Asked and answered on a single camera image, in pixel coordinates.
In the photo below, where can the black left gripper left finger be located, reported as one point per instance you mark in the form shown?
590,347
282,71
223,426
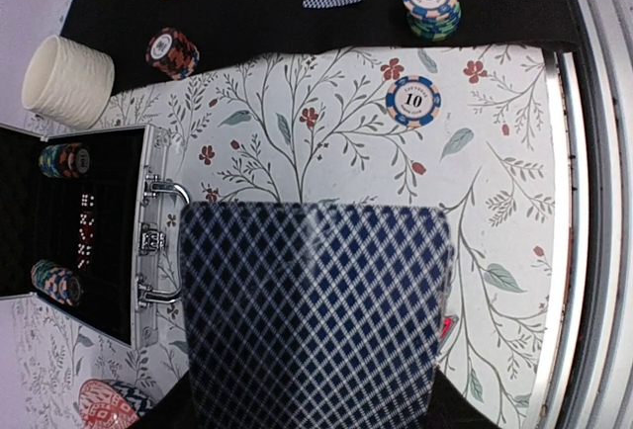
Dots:
174,410

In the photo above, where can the floral table cloth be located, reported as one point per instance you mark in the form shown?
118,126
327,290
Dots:
317,129

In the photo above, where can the blue playing card deck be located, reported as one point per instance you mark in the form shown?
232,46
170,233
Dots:
312,315

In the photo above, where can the blue green moved chip stack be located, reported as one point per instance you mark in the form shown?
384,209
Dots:
433,20

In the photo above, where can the row of red dice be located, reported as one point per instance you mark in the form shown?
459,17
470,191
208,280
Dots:
86,232

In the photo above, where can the red patterned bowl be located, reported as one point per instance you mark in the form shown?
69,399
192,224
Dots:
112,404

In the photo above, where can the black poker mat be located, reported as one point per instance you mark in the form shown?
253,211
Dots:
227,32

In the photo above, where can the red black moved chip stack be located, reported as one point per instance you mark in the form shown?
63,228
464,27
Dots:
171,52

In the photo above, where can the white ceramic cup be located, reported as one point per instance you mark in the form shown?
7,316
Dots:
68,82

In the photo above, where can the aluminium poker chip case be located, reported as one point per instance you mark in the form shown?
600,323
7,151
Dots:
121,291

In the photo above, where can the single blue ten chip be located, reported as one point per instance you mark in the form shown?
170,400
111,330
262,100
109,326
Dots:
413,101

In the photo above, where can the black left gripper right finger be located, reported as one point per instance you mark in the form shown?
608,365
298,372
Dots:
449,409

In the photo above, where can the red triangular all-in marker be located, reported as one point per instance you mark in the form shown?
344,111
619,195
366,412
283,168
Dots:
449,323

